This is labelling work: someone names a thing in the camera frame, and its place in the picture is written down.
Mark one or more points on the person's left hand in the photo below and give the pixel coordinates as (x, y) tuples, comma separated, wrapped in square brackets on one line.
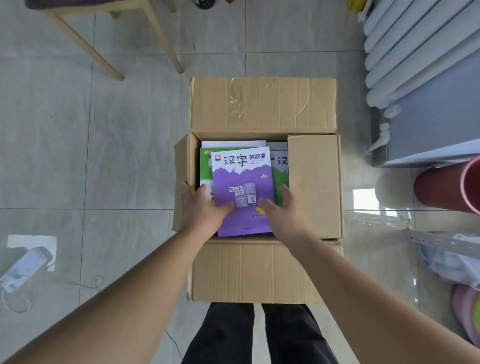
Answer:
[(198, 215)]

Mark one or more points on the person's right hand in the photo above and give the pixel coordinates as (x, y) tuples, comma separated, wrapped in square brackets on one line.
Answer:
[(287, 223)]

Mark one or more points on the person's left thumb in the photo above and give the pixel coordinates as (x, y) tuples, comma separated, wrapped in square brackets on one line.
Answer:
[(225, 209)]

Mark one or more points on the person's right thumb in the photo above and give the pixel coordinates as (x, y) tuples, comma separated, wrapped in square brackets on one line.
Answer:
[(267, 205)]

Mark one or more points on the purple children's book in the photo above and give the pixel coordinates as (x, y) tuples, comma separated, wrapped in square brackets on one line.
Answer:
[(243, 176)]

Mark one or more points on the person's right forearm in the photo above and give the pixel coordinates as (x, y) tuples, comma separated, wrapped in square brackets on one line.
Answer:
[(375, 300)]

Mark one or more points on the person's left forearm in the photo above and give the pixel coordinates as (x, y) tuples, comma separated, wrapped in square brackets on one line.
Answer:
[(112, 303)]

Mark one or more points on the green and white children's book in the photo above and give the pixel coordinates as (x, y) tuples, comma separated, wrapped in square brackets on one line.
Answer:
[(280, 176)]

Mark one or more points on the brown cardboard box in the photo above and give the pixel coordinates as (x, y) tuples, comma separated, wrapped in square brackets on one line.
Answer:
[(262, 108)]

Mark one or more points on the person's black trousers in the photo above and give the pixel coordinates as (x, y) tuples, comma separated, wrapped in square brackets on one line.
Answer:
[(221, 337)]

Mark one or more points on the white radiator pipe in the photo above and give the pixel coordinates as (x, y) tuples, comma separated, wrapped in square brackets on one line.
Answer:
[(384, 131)]

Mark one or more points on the maroon plastic bucket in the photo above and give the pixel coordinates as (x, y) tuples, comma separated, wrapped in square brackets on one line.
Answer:
[(442, 187)]

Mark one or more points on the white perforated metal bar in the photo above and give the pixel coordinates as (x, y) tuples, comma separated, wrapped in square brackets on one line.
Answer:
[(442, 242)]

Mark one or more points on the clear plastic bag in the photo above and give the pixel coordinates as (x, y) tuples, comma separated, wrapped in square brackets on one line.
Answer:
[(453, 264)]

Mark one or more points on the black object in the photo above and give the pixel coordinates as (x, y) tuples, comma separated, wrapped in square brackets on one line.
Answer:
[(204, 3)]

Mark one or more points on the white power strip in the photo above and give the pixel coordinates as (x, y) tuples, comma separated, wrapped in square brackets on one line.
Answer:
[(22, 268)]

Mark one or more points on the white radiator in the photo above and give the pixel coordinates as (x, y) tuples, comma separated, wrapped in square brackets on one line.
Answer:
[(405, 45)]

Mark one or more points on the yellow object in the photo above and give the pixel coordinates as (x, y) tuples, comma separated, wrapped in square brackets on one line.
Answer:
[(355, 4)]

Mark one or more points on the pink plastic basin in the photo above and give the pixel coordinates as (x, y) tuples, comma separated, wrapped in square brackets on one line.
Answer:
[(465, 311)]

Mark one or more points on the wooden chair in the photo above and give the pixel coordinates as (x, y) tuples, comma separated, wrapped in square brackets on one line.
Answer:
[(75, 37)]

